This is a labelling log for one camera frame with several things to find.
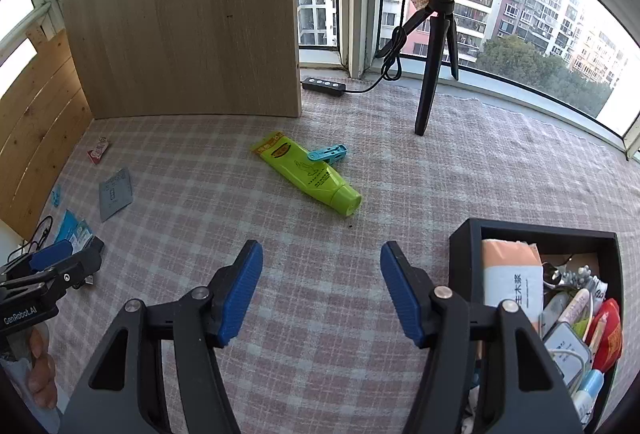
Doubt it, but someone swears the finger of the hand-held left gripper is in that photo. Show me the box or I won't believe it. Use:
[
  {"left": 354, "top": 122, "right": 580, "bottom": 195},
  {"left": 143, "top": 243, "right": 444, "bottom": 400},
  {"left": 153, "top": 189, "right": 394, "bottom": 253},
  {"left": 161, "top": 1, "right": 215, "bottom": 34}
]
[
  {"left": 22, "top": 240, "right": 75, "bottom": 273},
  {"left": 44, "top": 236, "right": 105, "bottom": 291}
]

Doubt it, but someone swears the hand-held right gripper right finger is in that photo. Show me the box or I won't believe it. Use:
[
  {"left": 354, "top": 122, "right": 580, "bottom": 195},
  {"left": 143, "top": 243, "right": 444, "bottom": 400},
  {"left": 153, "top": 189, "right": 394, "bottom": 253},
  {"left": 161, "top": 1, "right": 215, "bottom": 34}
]
[{"left": 380, "top": 241, "right": 587, "bottom": 434}]

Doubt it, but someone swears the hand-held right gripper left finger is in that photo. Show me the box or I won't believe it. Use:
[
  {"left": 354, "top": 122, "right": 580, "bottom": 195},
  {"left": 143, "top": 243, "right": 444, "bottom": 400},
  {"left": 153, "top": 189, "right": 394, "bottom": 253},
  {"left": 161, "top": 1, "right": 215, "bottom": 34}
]
[{"left": 59, "top": 240, "right": 264, "bottom": 434}]

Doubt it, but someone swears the blue and white packet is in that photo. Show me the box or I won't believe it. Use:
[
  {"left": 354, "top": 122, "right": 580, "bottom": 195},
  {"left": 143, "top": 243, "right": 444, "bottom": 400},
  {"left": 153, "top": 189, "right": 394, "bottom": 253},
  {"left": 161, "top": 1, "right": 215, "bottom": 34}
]
[{"left": 52, "top": 209, "right": 96, "bottom": 255}]

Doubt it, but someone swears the black container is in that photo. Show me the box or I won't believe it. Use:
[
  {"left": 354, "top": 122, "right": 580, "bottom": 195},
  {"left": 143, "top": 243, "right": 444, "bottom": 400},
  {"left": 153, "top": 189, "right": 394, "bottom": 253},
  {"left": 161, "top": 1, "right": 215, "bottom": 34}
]
[{"left": 448, "top": 217, "right": 627, "bottom": 434}]

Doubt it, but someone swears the person's left hand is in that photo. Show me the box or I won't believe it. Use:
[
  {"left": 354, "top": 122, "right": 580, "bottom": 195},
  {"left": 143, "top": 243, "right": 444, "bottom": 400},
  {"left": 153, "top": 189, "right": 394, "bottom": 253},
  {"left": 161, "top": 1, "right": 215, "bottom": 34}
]
[{"left": 25, "top": 325, "right": 59, "bottom": 410}]

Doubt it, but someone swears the grey packet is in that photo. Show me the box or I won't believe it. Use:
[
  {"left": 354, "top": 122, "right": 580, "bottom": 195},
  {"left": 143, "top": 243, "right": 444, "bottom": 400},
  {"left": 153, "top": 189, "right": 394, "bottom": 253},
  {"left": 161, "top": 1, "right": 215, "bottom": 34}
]
[{"left": 98, "top": 167, "right": 135, "bottom": 223}]

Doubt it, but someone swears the orange and white tissue pack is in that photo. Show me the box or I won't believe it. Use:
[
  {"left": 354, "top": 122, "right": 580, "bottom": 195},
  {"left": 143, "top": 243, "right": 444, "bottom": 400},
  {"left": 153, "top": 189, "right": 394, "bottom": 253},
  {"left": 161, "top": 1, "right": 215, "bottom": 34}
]
[{"left": 481, "top": 239, "right": 547, "bottom": 336}]

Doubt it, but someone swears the red sachet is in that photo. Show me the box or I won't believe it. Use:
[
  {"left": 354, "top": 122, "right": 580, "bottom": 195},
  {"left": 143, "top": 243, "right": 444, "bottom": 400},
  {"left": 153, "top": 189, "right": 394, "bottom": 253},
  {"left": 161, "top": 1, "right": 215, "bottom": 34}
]
[{"left": 86, "top": 137, "right": 111, "bottom": 163}]

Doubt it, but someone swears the wooden plank panel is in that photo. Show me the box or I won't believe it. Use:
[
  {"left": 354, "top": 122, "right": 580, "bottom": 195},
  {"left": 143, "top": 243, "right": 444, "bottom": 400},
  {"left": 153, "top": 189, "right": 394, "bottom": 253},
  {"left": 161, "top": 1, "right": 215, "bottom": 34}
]
[{"left": 0, "top": 26, "right": 96, "bottom": 227}]

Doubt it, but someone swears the green tube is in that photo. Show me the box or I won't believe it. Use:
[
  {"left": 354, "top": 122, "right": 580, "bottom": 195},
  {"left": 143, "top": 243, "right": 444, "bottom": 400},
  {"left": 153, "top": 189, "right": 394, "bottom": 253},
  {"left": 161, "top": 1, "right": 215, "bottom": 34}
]
[{"left": 250, "top": 131, "right": 363, "bottom": 217}]

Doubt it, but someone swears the plaid cloth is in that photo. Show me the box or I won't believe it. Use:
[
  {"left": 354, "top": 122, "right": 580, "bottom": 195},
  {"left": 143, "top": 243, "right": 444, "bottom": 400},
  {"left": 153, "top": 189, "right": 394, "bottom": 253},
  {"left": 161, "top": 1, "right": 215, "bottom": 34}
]
[{"left": 0, "top": 78, "right": 640, "bottom": 434}]

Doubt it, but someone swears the blue clothespin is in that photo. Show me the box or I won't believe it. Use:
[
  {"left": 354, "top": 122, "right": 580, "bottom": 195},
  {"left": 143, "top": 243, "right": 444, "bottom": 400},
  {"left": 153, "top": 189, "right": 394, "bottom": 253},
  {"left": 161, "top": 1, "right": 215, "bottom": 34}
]
[{"left": 306, "top": 144, "right": 349, "bottom": 163}]

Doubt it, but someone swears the pink and white tube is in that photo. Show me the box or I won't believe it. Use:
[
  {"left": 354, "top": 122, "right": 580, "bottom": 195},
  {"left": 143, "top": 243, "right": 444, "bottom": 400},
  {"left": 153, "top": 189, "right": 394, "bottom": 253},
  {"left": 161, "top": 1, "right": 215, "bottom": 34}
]
[{"left": 554, "top": 288, "right": 593, "bottom": 331}]

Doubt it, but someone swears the red packet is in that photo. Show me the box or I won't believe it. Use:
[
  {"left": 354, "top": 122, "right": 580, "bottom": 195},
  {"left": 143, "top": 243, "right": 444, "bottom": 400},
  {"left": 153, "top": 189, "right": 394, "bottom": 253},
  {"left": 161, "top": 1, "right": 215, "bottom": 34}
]
[{"left": 589, "top": 298, "right": 624, "bottom": 373}]

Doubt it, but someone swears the white and blue bottle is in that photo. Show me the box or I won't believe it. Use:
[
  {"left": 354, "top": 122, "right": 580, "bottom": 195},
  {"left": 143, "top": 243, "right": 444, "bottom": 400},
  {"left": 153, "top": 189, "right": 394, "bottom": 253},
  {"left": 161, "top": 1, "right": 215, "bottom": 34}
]
[{"left": 574, "top": 369, "right": 606, "bottom": 422}]

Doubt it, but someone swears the black tripod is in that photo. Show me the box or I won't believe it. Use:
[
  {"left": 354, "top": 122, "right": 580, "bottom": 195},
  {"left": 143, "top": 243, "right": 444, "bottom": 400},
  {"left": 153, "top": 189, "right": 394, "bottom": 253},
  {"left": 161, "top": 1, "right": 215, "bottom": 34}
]
[{"left": 375, "top": 0, "right": 463, "bottom": 137}]

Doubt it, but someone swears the light wooden board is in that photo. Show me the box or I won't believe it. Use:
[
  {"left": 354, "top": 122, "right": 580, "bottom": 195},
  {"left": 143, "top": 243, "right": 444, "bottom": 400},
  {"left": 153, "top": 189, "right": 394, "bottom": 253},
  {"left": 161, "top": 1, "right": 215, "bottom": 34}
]
[{"left": 59, "top": 0, "right": 306, "bottom": 120}]

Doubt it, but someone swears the black charging cable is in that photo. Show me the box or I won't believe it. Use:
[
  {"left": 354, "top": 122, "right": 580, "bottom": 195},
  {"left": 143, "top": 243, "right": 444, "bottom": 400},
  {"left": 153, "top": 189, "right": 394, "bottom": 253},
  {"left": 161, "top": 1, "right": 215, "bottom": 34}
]
[{"left": 7, "top": 215, "right": 56, "bottom": 265}]

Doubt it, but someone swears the white case with cable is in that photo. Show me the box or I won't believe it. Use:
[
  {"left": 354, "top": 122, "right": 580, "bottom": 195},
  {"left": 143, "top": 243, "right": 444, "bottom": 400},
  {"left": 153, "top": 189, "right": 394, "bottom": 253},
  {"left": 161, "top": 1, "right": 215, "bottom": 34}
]
[{"left": 542, "top": 321, "right": 592, "bottom": 386}]

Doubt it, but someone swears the black inline cable remote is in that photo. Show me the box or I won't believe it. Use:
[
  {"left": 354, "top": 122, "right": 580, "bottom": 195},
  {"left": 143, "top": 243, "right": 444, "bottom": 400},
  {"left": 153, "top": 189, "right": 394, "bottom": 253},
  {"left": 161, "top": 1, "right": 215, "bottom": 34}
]
[{"left": 301, "top": 76, "right": 347, "bottom": 97}]

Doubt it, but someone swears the black ring light cable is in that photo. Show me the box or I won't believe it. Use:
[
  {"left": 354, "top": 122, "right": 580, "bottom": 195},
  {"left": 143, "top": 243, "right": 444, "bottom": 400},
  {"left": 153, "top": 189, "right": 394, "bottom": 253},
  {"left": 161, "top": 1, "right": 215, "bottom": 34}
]
[{"left": 345, "top": 0, "right": 419, "bottom": 94}]

